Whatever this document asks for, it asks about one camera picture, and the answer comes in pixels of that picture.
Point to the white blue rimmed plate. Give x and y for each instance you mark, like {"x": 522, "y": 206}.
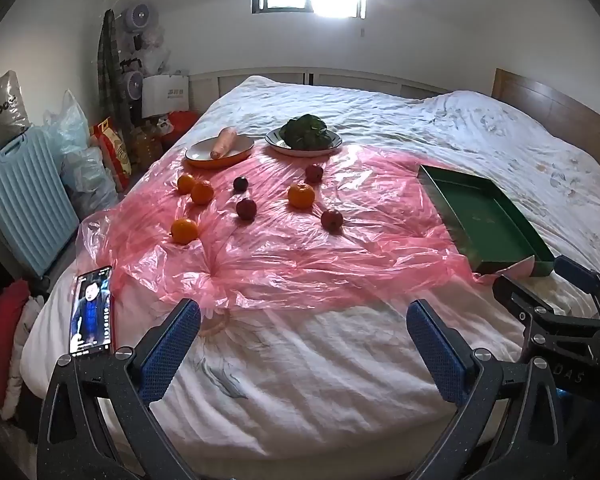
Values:
{"x": 275, "y": 142}

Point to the carrot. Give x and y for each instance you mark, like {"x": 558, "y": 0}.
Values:
{"x": 223, "y": 142}

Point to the plaid scarf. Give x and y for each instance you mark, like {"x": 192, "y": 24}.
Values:
{"x": 109, "y": 70}

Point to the green tray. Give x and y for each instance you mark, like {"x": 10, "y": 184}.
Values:
{"x": 485, "y": 215}

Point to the small purple fan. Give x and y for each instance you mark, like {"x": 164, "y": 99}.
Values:
{"x": 139, "y": 15}
{"x": 132, "y": 82}

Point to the red yellow rice bag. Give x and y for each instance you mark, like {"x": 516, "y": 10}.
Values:
{"x": 112, "y": 150}

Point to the cooking oil bottle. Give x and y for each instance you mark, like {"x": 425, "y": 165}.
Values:
{"x": 141, "y": 152}
{"x": 156, "y": 144}

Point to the hanging white plastic bags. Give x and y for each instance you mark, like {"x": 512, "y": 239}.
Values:
{"x": 155, "y": 50}

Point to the grey printed bag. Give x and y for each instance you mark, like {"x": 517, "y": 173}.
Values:
{"x": 5, "y": 105}

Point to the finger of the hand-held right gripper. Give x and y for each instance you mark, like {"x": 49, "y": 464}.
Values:
{"x": 512, "y": 291}
{"x": 575, "y": 270}

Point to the smartphone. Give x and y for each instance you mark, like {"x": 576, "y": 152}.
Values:
{"x": 90, "y": 310}

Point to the red cloth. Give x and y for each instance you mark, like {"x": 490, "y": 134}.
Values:
{"x": 0, "y": 330}

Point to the spinach bunch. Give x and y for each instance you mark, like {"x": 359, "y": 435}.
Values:
{"x": 302, "y": 132}

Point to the dark purple plum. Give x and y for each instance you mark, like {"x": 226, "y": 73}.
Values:
{"x": 240, "y": 184}

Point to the wooden headboard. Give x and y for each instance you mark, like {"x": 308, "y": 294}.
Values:
{"x": 555, "y": 105}

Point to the orange rimmed plate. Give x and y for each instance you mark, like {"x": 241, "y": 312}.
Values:
{"x": 200, "y": 152}

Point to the pink plastic sheet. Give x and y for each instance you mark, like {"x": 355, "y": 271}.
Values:
{"x": 280, "y": 260}

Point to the orange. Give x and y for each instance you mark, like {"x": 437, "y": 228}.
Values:
{"x": 300, "y": 195}
{"x": 185, "y": 184}
{"x": 184, "y": 230}
{"x": 202, "y": 192}

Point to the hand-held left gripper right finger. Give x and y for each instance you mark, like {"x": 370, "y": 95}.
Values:
{"x": 437, "y": 355}

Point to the clear plastic bag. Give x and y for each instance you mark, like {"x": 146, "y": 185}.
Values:
{"x": 87, "y": 175}
{"x": 67, "y": 120}

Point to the dark red plum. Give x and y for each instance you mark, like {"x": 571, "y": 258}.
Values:
{"x": 246, "y": 208}

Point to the light blue suitcase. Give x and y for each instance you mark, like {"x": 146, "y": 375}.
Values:
{"x": 25, "y": 200}

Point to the grey white cloth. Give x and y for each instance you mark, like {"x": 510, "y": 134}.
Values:
{"x": 22, "y": 340}

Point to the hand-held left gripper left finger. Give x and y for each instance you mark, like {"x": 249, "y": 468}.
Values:
{"x": 172, "y": 345}

